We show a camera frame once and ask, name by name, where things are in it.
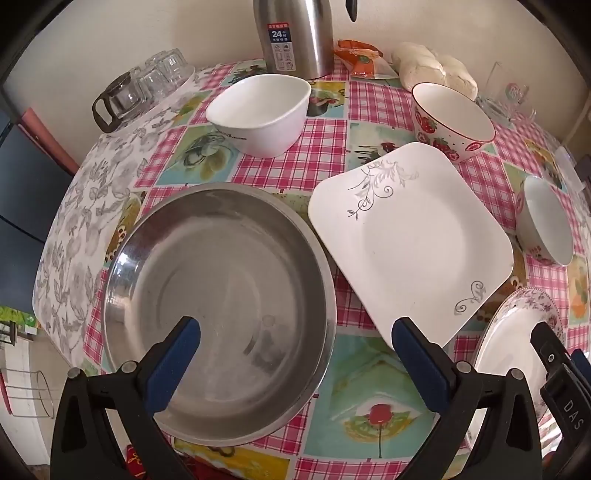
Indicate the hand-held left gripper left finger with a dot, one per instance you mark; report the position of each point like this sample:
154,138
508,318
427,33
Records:
180,350

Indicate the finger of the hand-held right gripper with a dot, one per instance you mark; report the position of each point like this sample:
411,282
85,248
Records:
561,392

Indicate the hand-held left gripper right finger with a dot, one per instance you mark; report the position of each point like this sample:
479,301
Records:
418,364

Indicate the pink floral round plate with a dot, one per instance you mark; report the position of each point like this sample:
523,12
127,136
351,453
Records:
508,341

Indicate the round stainless steel basin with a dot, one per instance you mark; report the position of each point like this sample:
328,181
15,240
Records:
221,277

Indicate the white square plate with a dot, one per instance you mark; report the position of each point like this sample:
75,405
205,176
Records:
415,230

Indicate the small white round bowl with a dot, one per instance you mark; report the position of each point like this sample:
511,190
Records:
549,221

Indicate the strawberry print bowl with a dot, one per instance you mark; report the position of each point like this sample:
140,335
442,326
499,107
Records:
438,134

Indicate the white square bowl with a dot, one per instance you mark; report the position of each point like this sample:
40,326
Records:
258,129

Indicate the grey floral lace cloth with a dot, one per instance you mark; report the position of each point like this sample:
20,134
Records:
83,207

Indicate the dark blue cabinet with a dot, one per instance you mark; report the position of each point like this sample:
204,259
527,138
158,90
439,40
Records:
27,184

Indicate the pink board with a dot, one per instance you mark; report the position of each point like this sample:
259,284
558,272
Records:
51,138

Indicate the small clear drinking glass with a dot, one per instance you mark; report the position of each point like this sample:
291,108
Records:
175,83
148,83
168,60

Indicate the clear glass mug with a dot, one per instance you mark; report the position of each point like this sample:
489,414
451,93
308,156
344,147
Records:
501,104

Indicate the bag of steamed buns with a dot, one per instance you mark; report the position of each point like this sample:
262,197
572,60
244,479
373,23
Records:
425,69

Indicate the orange snack packet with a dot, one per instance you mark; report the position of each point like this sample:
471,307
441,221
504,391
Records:
364,60

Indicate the stainless steel thermos jug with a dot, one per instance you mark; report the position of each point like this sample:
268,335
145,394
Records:
300,37

